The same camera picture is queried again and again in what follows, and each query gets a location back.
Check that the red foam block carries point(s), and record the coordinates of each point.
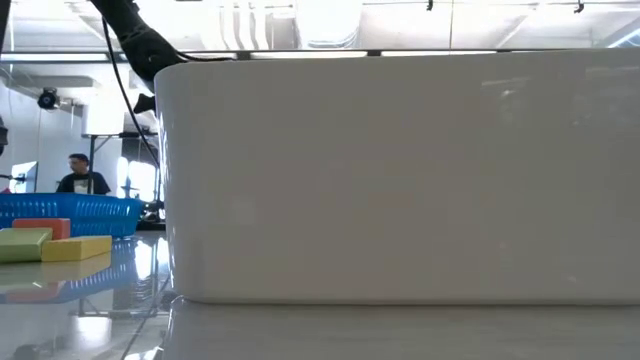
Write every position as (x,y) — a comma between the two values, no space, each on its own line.
(45,227)

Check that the yellow foam block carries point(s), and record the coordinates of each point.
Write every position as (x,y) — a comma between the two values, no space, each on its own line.
(75,248)

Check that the green foam block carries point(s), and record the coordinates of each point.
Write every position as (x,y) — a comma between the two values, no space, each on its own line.
(20,245)

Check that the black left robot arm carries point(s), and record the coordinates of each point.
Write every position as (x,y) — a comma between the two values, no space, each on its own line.
(117,17)

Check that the black background stand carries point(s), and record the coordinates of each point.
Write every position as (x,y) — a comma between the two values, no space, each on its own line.
(91,160)

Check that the person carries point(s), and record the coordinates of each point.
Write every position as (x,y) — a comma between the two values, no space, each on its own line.
(82,182)

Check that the blue plastic mesh basket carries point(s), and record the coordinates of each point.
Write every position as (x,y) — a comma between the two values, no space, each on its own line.
(90,215)

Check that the computer monitor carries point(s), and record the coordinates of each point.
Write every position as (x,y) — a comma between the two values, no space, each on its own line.
(25,176)

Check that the black overhead crossbar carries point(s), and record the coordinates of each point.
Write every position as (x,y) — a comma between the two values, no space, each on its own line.
(374,52)

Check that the white plastic bin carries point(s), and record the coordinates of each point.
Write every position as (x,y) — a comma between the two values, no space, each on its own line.
(400,175)

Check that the black ceiling-mounted camera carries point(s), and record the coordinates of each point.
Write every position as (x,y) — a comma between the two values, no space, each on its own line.
(47,98)

